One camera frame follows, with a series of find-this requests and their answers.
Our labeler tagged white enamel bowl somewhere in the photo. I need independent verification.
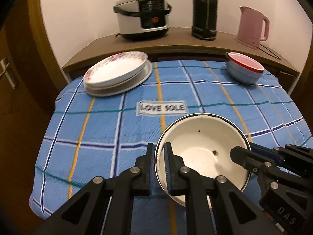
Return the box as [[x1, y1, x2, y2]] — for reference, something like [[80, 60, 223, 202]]
[[154, 112, 253, 208]]

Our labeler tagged blue plaid tablecloth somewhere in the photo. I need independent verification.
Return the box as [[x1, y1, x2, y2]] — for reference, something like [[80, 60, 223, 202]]
[[29, 60, 312, 234]]

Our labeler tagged large white bottom plate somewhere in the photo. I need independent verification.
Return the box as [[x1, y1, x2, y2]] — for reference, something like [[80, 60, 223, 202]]
[[83, 60, 152, 97]]

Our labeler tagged floral white plate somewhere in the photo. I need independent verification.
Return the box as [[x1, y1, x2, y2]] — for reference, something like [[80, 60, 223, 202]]
[[83, 51, 148, 88]]

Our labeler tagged pink electric kettle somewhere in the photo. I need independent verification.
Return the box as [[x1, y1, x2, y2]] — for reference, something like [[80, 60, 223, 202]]
[[236, 6, 270, 50]]

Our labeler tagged brown wooden door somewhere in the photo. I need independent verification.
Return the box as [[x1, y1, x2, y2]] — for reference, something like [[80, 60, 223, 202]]
[[1, 0, 67, 234]]

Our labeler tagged brown wooden counter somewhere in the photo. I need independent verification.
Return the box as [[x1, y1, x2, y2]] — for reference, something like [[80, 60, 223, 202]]
[[63, 28, 299, 91]]

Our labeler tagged white black rice cooker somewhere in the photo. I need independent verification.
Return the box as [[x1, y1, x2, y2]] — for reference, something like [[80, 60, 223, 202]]
[[113, 0, 172, 41]]

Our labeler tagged black thermos flask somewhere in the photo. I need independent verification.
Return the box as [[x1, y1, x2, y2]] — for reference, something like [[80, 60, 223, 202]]
[[192, 0, 218, 41]]

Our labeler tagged black kettle power cable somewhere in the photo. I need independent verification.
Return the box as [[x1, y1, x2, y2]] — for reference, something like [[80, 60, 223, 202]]
[[258, 43, 281, 61]]

